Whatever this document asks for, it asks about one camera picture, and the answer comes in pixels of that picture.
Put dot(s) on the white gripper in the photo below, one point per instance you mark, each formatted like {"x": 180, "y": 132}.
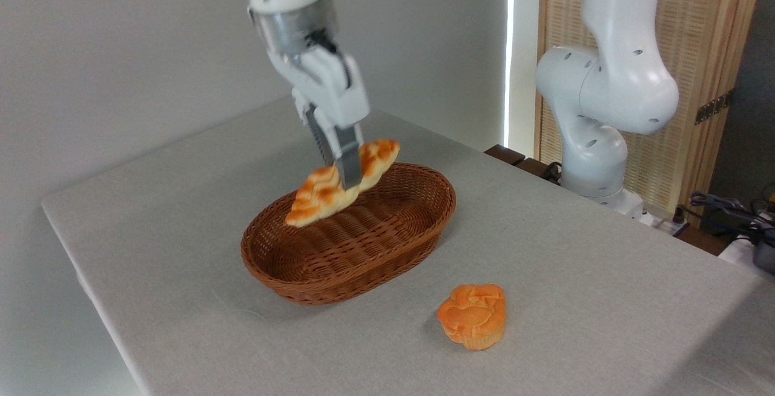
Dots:
{"x": 333, "y": 90}

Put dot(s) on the braided golden bread loaf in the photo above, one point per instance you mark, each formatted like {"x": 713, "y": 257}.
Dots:
{"x": 315, "y": 199}

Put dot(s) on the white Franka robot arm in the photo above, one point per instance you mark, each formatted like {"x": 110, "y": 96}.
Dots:
{"x": 629, "y": 93}

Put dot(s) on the brown oval wicker basket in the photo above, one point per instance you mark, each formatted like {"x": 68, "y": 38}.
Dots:
{"x": 375, "y": 244}

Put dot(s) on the orange muffin-shaped bread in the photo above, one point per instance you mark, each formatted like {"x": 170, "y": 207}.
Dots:
{"x": 472, "y": 317}

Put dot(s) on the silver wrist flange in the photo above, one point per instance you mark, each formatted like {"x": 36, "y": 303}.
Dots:
{"x": 290, "y": 26}

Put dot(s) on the dark brown wooden desk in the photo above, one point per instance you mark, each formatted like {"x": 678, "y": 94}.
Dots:
{"x": 505, "y": 154}

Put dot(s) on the grey tablecloth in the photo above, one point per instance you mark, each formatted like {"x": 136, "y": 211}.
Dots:
{"x": 181, "y": 232}

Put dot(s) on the dark metal screen hinge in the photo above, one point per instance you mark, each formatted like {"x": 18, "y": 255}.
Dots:
{"x": 714, "y": 107}

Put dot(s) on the bamboo folding screen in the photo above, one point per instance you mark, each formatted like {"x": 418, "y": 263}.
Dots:
{"x": 702, "y": 20}

